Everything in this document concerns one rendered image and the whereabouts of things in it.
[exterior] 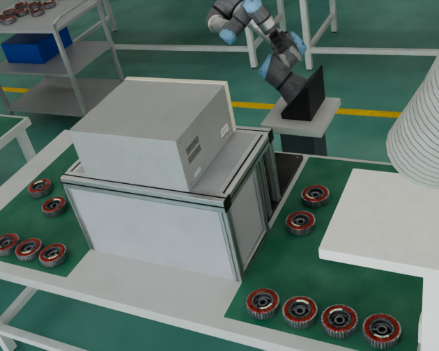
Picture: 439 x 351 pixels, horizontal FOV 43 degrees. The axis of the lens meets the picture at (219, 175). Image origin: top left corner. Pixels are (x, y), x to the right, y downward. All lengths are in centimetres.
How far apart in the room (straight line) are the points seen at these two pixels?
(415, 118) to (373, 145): 296
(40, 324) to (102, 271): 109
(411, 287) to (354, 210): 50
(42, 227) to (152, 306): 76
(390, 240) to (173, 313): 86
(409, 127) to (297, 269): 111
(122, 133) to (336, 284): 88
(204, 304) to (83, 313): 132
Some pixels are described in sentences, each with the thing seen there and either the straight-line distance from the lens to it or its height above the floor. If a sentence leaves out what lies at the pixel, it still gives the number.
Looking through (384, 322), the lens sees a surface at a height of 77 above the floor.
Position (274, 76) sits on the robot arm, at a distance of 280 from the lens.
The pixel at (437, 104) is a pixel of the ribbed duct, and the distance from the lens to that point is 93.
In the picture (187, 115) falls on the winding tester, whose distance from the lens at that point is 188.
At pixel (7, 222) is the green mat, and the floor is 75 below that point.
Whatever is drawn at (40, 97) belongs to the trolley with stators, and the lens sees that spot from 527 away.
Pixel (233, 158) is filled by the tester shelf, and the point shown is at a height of 111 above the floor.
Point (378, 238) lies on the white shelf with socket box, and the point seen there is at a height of 120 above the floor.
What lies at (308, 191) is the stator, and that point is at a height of 78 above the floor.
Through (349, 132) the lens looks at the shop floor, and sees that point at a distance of 409.
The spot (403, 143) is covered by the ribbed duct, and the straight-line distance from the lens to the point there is 105.
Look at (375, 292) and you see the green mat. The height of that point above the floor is 75.
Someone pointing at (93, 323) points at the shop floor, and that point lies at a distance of 314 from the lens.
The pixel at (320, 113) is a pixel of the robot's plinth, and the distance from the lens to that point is 288.
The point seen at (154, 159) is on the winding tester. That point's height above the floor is 124.
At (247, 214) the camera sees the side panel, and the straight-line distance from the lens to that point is 200.
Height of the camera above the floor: 221
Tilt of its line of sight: 35 degrees down
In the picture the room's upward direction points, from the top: 13 degrees counter-clockwise
